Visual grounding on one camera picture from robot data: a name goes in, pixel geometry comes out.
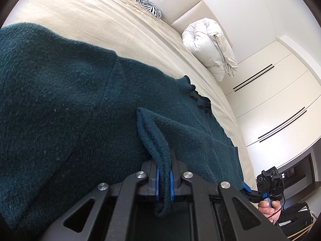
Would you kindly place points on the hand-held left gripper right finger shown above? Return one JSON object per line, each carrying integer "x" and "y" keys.
{"x": 172, "y": 185}

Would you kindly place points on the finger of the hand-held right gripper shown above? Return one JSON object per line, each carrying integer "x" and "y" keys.
{"x": 247, "y": 189}

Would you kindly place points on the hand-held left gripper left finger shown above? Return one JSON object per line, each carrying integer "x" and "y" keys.
{"x": 157, "y": 184}

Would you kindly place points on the dark green knit sweater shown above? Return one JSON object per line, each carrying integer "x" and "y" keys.
{"x": 62, "y": 93}

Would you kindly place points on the person's right hand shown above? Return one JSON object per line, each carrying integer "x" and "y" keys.
{"x": 267, "y": 209}

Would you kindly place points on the black bag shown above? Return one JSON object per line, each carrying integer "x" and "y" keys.
{"x": 294, "y": 218}

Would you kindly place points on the white wardrobe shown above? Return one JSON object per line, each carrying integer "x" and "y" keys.
{"x": 283, "y": 87}

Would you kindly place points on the white rolled duvet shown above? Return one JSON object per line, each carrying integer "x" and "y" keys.
{"x": 205, "y": 45}

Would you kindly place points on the zebra print pillow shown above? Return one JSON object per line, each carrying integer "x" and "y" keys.
{"x": 143, "y": 1}

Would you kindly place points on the bed with beige sheet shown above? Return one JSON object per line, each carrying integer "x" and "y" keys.
{"x": 75, "y": 12}

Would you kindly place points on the dark wall niche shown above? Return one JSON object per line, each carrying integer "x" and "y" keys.
{"x": 299, "y": 170}

